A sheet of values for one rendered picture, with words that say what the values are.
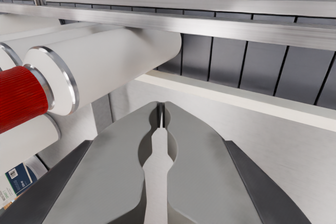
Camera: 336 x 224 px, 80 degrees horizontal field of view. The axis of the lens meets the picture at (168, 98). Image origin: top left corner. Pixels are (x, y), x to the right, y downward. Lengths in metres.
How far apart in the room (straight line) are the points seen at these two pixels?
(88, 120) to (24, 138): 0.18
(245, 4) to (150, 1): 0.12
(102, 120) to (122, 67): 0.32
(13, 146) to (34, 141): 0.04
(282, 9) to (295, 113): 0.10
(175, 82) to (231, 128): 0.14
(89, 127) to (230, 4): 0.38
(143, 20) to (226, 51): 0.10
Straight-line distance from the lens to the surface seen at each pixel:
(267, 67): 0.24
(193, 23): 0.16
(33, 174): 1.00
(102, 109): 0.47
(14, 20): 0.39
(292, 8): 0.23
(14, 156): 0.60
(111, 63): 0.16
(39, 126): 0.61
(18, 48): 0.20
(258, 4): 0.23
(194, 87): 0.23
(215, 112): 0.34
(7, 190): 0.96
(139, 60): 0.19
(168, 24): 0.17
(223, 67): 0.25
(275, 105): 0.22
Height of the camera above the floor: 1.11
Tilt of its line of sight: 49 degrees down
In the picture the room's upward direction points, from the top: 129 degrees counter-clockwise
